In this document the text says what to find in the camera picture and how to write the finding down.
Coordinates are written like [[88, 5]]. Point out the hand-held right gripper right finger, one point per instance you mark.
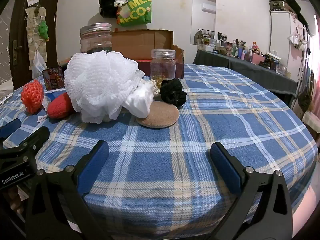
[[225, 167]]

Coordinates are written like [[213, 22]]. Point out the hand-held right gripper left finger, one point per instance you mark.
[[95, 166]]

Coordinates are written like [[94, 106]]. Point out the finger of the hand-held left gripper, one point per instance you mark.
[[11, 127], [37, 137]]

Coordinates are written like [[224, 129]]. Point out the orange mesh loofah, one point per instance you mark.
[[32, 96]]

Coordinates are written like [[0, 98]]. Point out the red knitted pouch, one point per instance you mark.
[[58, 106]]

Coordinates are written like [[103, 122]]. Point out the white tissue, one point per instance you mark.
[[140, 102]]

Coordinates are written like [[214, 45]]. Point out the white mesh bath loofah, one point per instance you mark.
[[100, 85]]

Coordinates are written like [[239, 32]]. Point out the tan round sponge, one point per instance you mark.
[[160, 116]]

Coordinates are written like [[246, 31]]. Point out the black scrunchie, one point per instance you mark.
[[173, 92]]

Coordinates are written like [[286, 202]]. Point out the cream crochet piece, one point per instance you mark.
[[155, 87]]

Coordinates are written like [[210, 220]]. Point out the glass jar with metal lid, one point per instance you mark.
[[96, 40]]

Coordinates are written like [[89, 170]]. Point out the cardboard box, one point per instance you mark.
[[140, 40]]

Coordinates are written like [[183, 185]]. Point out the person's left hand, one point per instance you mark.
[[15, 195]]

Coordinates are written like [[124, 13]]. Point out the blue plaid blanket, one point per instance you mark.
[[200, 120]]

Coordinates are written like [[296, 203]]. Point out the dark printed box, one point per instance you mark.
[[52, 77]]

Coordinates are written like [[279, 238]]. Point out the dark wooden door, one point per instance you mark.
[[20, 62]]

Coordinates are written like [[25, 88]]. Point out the clear hanging plastic bag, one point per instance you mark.
[[38, 66]]

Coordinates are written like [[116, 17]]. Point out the beige hanging organizer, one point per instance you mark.
[[33, 45]]

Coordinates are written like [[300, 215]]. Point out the beige paper bag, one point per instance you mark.
[[311, 120]]

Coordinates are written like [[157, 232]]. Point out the green plush toy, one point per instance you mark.
[[43, 30]]

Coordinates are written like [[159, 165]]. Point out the dark cloth covered table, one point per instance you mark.
[[250, 67]]

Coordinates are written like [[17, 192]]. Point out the pink box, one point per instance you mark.
[[258, 58]]

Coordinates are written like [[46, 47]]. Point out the red printed paper liner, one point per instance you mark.
[[143, 61]]

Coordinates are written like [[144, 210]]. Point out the small clear plastic jar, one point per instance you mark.
[[162, 65]]

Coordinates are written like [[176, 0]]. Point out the table with bottles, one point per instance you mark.
[[235, 47]]

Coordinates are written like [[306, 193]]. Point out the small pink doll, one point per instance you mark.
[[255, 46]]

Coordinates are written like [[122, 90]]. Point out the pink curtain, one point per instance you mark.
[[315, 62]]

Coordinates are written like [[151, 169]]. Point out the white refrigerator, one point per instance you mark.
[[282, 35]]

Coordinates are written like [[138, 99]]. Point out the black hanging bag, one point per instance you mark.
[[107, 2]]

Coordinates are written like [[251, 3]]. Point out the green tote bag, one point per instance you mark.
[[136, 10]]

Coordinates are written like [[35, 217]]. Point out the dark patterned case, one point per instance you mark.
[[277, 3]]

